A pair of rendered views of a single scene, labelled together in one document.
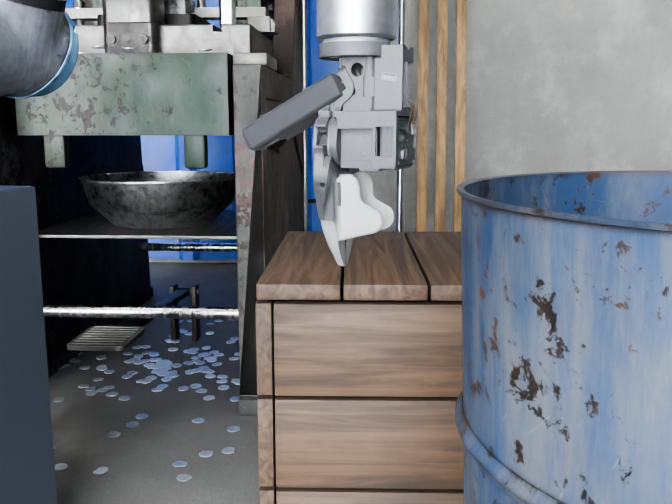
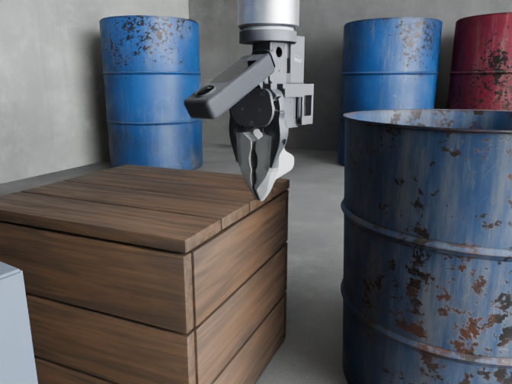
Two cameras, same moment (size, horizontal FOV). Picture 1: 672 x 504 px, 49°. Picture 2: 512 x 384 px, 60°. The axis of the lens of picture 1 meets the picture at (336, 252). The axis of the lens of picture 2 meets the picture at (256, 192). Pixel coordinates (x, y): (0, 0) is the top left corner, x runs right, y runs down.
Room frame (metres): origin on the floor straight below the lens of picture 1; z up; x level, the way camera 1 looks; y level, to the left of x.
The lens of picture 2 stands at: (0.51, 0.52, 0.54)
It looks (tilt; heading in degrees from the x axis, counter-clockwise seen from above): 14 degrees down; 292
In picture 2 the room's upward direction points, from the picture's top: straight up
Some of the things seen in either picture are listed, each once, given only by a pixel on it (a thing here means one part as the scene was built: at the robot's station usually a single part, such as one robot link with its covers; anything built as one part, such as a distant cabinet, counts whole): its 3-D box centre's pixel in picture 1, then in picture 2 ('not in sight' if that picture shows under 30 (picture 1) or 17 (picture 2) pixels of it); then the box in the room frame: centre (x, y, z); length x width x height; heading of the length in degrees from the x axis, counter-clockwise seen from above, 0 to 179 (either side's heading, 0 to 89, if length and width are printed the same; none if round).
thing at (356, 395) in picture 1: (412, 376); (152, 281); (0.98, -0.11, 0.18); 0.40 x 0.38 x 0.35; 179
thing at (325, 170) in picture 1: (330, 173); (270, 132); (0.71, 0.01, 0.47); 0.05 x 0.02 x 0.09; 158
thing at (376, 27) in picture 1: (357, 22); (266, 14); (0.72, -0.02, 0.62); 0.08 x 0.08 x 0.05
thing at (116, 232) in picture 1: (165, 222); not in sight; (1.61, 0.37, 0.31); 0.43 x 0.42 x 0.01; 87
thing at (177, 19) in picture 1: (156, 26); not in sight; (1.60, 0.38, 0.72); 0.20 x 0.16 x 0.03; 87
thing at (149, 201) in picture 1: (162, 198); not in sight; (1.60, 0.38, 0.36); 0.34 x 0.34 x 0.10
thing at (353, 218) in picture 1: (353, 221); (277, 165); (0.70, -0.02, 0.43); 0.06 x 0.03 x 0.09; 68
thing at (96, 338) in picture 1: (148, 314); not in sight; (1.46, 0.38, 0.14); 0.59 x 0.10 x 0.05; 177
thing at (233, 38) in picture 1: (156, 48); not in sight; (1.60, 0.38, 0.68); 0.45 x 0.30 x 0.06; 87
